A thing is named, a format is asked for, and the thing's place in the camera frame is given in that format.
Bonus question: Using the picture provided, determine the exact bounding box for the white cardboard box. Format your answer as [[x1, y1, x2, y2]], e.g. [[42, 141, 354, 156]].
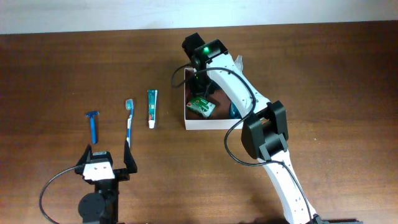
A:
[[183, 84, 239, 130]]

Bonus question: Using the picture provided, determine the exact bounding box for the black cable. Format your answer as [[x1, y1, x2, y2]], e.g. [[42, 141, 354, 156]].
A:
[[170, 63, 314, 224], [39, 165, 85, 224]]

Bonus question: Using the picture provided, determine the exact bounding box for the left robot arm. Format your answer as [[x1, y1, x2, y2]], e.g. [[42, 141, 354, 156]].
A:
[[75, 139, 137, 224]]

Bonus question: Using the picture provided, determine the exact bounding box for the blue disposable razor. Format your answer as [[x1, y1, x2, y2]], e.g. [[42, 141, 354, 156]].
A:
[[85, 111, 99, 144]]

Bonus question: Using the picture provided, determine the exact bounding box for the green toothpaste tube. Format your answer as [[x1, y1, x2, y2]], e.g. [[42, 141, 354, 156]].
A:
[[147, 90, 158, 129]]

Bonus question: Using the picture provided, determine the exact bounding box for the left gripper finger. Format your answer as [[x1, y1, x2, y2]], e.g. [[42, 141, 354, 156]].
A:
[[76, 144, 92, 166], [124, 140, 137, 174]]

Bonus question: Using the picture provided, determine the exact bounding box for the blue mouthwash bottle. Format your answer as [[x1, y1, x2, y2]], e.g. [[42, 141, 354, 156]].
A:
[[228, 102, 242, 119]]

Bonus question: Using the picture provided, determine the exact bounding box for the clear purple spray bottle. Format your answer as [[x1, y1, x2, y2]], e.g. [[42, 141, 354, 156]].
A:
[[234, 55, 244, 72]]

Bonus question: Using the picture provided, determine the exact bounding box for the blue white toothbrush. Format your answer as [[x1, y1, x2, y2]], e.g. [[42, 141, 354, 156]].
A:
[[126, 99, 134, 146]]

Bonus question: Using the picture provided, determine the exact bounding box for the right black cable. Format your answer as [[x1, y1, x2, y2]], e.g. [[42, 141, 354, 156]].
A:
[[170, 63, 314, 224]]

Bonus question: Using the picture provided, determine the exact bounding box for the green soap packet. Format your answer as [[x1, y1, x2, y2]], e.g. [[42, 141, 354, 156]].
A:
[[186, 96, 216, 118]]

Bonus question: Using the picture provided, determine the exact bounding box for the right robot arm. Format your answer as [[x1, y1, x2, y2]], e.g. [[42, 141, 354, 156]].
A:
[[182, 33, 316, 223]]

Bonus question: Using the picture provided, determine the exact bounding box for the left black cable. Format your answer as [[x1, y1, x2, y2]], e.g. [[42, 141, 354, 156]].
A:
[[39, 165, 85, 224]]

